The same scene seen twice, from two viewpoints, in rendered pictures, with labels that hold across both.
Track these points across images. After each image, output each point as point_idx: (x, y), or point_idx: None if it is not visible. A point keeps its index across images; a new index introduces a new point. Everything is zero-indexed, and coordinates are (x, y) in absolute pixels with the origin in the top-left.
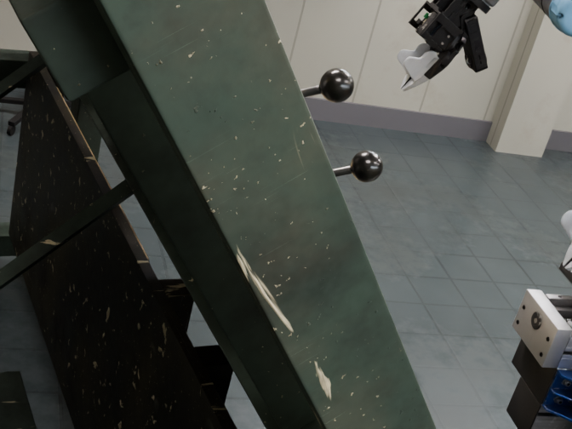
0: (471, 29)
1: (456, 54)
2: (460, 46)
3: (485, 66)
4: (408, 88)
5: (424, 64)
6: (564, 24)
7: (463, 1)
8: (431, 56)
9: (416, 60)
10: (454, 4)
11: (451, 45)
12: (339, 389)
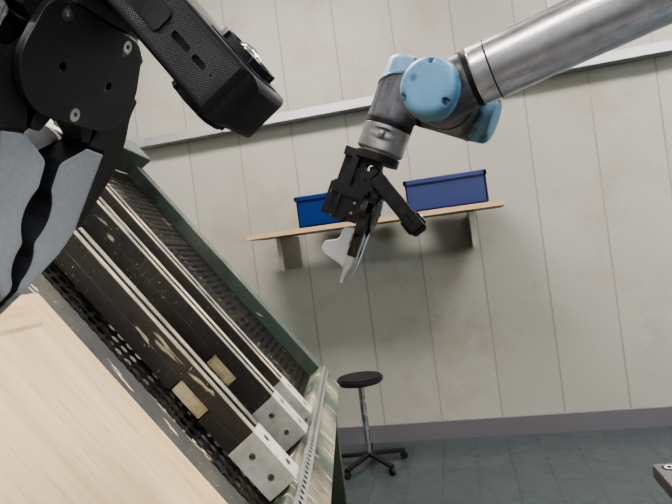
0: (381, 187)
1: (368, 218)
2: (373, 208)
3: (421, 225)
4: (343, 278)
5: (345, 243)
6: (411, 103)
7: (361, 163)
8: (348, 232)
9: (334, 241)
10: (351, 168)
11: (360, 210)
12: None
